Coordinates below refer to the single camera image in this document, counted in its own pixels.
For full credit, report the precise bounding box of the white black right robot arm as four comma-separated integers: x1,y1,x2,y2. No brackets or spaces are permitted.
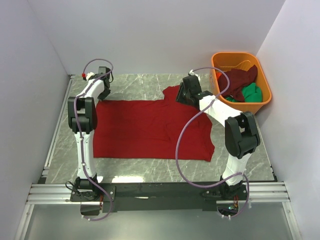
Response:
176,75,261,200

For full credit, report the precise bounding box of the orange plastic laundry basket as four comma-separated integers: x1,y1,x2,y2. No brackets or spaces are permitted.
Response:
211,52,272,114

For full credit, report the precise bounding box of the bright red t shirt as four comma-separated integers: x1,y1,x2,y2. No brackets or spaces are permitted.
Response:
93,85,215,162

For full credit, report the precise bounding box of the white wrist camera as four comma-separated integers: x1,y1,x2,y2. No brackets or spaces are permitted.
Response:
81,72,96,81
188,69,201,81

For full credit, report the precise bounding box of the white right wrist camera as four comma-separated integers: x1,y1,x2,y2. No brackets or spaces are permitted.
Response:
188,69,201,81

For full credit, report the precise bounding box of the dark maroon t shirt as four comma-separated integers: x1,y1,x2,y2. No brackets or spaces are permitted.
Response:
221,65,258,102

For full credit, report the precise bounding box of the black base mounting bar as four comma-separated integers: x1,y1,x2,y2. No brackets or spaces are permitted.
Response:
70,182,248,216

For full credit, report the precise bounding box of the aluminium frame rail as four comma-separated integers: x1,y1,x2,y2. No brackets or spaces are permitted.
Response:
26,182,291,205

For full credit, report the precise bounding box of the orange red garment in basket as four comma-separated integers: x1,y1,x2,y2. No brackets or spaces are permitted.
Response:
216,72,222,79

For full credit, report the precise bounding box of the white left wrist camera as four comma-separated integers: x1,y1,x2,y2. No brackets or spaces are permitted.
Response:
81,72,96,81

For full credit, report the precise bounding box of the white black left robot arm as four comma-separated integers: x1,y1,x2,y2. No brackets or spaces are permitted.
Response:
67,66,113,202

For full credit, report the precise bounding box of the green t shirt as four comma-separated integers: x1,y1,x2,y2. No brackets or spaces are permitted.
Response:
225,83,263,103

